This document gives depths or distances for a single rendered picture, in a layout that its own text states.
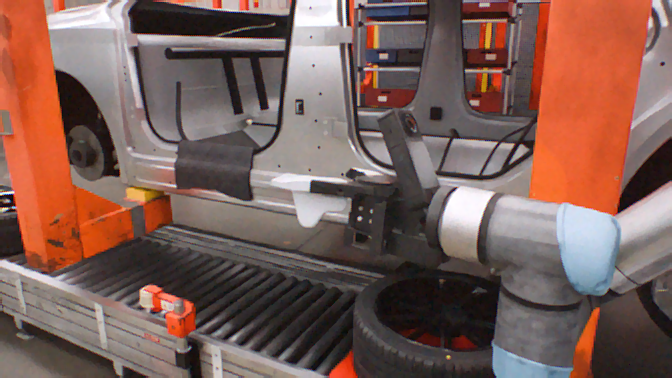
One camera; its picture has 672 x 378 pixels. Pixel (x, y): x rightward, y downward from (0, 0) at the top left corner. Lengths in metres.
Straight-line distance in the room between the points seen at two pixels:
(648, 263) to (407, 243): 0.24
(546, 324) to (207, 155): 1.82
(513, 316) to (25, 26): 1.95
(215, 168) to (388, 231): 1.62
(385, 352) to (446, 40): 2.31
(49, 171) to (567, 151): 1.85
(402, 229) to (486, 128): 2.82
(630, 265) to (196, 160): 1.87
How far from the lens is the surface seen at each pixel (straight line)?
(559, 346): 0.50
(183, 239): 2.95
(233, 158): 2.04
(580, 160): 1.01
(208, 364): 1.87
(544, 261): 0.45
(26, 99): 2.11
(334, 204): 0.53
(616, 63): 0.99
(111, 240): 2.39
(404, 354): 1.53
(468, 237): 0.47
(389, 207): 0.52
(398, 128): 0.51
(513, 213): 0.46
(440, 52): 3.36
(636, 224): 0.57
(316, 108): 1.78
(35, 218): 2.21
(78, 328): 2.43
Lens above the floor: 1.39
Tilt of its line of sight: 16 degrees down
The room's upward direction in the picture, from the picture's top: straight up
